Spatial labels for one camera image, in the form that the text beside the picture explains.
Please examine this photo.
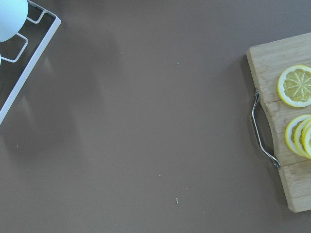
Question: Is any wooden cutting board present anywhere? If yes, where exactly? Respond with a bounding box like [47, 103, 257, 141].
[246, 33, 311, 213]

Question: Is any white wire dish rack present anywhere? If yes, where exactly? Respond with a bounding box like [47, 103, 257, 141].
[0, 0, 61, 120]

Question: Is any middle stacked lemon slice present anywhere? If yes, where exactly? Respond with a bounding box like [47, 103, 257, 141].
[294, 117, 311, 159]

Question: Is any single lemon slice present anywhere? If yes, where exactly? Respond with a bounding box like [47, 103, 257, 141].
[277, 65, 311, 108]

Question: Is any front stacked lemon slice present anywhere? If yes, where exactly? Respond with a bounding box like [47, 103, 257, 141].
[284, 115, 311, 158]

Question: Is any stacked lemon slice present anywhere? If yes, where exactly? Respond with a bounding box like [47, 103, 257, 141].
[302, 120, 311, 159]
[284, 115, 311, 158]
[294, 117, 311, 159]

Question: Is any pale blue cup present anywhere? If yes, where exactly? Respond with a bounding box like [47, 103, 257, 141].
[0, 0, 28, 42]

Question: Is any metal cutting board handle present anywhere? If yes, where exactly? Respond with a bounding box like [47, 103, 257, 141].
[251, 89, 281, 169]

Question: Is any back stacked lemon slice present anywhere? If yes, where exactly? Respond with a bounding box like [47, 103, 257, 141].
[302, 120, 311, 159]

